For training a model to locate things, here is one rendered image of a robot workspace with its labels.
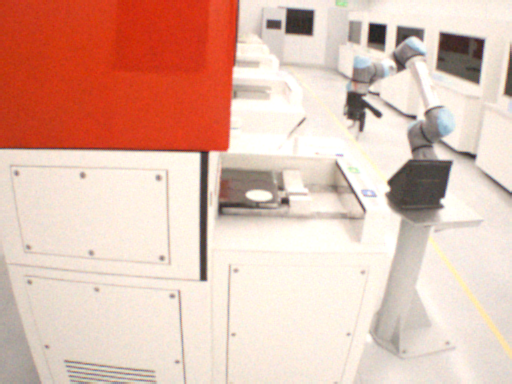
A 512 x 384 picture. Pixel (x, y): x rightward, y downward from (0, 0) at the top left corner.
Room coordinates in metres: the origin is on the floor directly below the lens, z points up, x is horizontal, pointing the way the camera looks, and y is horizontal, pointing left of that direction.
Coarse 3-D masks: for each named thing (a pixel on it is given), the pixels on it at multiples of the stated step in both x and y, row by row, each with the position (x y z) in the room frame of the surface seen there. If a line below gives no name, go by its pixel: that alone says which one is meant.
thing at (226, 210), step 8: (224, 208) 1.60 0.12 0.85; (232, 208) 1.60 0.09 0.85; (240, 208) 1.61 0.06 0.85; (248, 208) 1.61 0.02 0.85; (256, 208) 1.61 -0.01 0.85; (264, 208) 1.62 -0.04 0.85; (272, 208) 1.62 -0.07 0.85; (280, 208) 1.63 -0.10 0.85; (280, 216) 1.61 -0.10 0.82; (288, 216) 1.62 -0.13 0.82; (296, 216) 1.62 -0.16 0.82; (304, 216) 1.62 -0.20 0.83; (312, 216) 1.62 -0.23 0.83; (320, 216) 1.62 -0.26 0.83; (328, 216) 1.63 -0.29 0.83; (336, 216) 1.63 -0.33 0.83; (344, 216) 1.63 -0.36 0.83
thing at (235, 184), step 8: (224, 176) 1.81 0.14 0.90; (232, 176) 1.82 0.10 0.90; (240, 176) 1.82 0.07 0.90; (248, 176) 1.83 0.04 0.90; (256, 176) 1.84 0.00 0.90; (264, 176) 1.84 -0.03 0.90; (224, 184) 1.72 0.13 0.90; (232, 184) 1.73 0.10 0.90; (240, 184) 1.73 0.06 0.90; (248, 184) 1.74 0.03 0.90; (256, 184) 1.74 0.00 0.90; (264, 184) 1.75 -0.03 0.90; (272, 184) 1.75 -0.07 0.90; (224, 192) 1.64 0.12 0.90; (232, 192) 1.64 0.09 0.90; (240, 192) 1.65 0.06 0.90; (272, 192) 1.67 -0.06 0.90; (232, 200) 1.56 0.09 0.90; (240, 200) 1.57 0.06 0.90; (248, 200) 1.57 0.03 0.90; (256, 200) 1.58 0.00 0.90; (264, 200) 1.58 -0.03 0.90; (272, 200) 1.59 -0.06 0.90
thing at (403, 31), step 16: (400, 16) 9.20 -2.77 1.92; (416, 16) 8.30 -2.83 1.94; (432, 16) 7.72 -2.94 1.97; (400, 32) 9.11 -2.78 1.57; (416, 32) 8.22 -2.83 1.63; (432, 32) 7.72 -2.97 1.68; (432, 48) 7.72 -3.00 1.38; (432, 64) 7.73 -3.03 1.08; (384, 80) 9.22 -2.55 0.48; (400, 80) 8.26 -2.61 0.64; (384, 96) 9.11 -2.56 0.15; (400, 96) 8.16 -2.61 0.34; (416, 96) 7.79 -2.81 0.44; (416, 112) 7.79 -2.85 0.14
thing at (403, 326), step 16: (400, 224) 1.88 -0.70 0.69; (400, 240) 1.84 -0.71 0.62; (416, 240) 1.79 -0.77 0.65; (400, 256) 1.82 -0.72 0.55; (416, 256) 1.79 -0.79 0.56; (400, 272) 1.80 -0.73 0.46; (416, 272) 1.79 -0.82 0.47; (400, 288) 1.79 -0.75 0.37; (384, 304) 1.84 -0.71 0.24; (400, 304) 1.79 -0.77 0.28; (416, 304) 1.88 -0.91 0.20; (384, 320) 1.81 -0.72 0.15; (400, 320) 1.77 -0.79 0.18; (416, 320) 1.89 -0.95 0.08; (432, 320) 1.97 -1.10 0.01; (384, 336) 1.80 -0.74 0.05; (400, 336) 1.72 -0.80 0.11; (416, 336) 1.83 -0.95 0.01; (432, 336) 1.82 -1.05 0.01; (448, 336) 1.81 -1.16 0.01; (400, 352) 1.69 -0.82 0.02; (416, 352) 1.69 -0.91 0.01; (432, 352) 1.69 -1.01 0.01
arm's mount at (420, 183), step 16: (416, 160) 1.77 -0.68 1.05; (432, 160) 1.78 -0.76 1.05; (448, 160) 1.80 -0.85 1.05; (400, 176) 1.82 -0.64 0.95; (416, 176) 1.77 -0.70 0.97; (432, 176) 1.79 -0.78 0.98; (448, 176) 1.81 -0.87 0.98; (400, 192) 1.79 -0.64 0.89; (416, 192) 1.77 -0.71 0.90; (432, 192) 1.79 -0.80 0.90; (400, 208) 1.76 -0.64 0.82; (416, 208) 1.77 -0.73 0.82
